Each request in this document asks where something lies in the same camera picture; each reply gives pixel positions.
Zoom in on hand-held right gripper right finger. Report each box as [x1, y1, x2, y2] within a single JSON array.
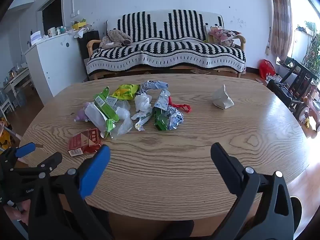
[[210, 142, 295, 240]]

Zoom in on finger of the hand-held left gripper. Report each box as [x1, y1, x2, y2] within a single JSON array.
[[11, 152, 63, 181], [13, 142, 36, 159]]

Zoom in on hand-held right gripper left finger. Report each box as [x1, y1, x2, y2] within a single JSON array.
[[28, 144, 112, 240]]

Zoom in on long green cardboard box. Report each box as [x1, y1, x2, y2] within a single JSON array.
[[93, 86, 120, 123]]

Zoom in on white tissue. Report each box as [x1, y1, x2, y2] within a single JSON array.
[[131, 92, 153, 120]]

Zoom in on person's left hand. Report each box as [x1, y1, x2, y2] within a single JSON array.
[[3, 204, 29, 226]]

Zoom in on yellow toy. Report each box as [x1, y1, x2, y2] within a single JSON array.
[[0, 117, 13, 153]]

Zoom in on red cigarette box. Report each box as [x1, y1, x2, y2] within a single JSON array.
[[67, 128, 102, 157]]

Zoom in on blue water jug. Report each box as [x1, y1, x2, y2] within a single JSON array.
[[12, 87, 27, 108]]

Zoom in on white and green package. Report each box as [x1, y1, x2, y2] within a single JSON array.
[[84, 104, 117, 139]]

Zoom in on small purple plush toy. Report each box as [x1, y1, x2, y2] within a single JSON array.
[[74, 102, 91, 123]]

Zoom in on clear plastic wrapper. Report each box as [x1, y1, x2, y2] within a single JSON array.
[[110, 99, 133, 138]]

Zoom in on crumpled silver foil ball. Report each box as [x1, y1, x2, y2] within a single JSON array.
[[166, 105, 184, 130]]

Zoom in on white side table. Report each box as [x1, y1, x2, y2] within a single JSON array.
[[4, 67, 34, 98]]

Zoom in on red plastic strip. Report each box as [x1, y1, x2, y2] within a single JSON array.
[[168, 95, 192, 113]]

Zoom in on person's dark trousers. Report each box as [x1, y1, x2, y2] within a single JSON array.
[[95, 209, 195, 240]]

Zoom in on dark green foil carton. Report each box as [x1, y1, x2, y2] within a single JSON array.
[[151, 89, 172, 132]]

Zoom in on yellow-green snack packet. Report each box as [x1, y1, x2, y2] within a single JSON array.
[[111, 84, 140, 100]]

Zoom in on black round stool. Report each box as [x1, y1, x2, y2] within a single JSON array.
[[290, 196, 303, 240]]

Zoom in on white cabinet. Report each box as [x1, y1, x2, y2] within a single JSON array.
[[24, 32, 84, 98]]

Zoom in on silver foil wrapper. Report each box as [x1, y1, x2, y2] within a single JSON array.
[[139, 80, 169, 95]]

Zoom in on scattered floor papers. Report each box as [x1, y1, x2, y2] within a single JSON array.
[[265, 73, 282, 83]]

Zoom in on red plastic bag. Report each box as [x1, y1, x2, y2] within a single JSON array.
[[259, 59, 276, 79]]

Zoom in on pink tricycle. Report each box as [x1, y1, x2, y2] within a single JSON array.
[[294, 84, 320, 139]]

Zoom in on white paper box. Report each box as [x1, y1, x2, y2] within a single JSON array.
[[30, 31, 42, 45]]

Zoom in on black cabinet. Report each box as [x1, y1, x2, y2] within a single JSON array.
[[77, 30, 100, 82]]

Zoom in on wooden sofa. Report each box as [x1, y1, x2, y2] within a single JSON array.
[[86, 10, 247, 80]]

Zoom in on black wooden chair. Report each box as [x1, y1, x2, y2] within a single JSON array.
[[282, 57, 318, 105]]

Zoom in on beige clothing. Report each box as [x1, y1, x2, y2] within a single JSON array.
[[99, 29, 132, 50]]

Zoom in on pink cartoon cushion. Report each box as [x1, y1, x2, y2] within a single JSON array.
[[208, 26, 242, 47]]

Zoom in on black and white striped blanket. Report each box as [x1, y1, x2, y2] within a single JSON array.
[[86, 9, 247, 75]]

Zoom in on green potted plant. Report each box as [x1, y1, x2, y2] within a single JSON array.
[[301, 21, 320, 85]]

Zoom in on patterned curtain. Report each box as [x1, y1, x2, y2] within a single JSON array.
[[269, 0, 293, 60]]

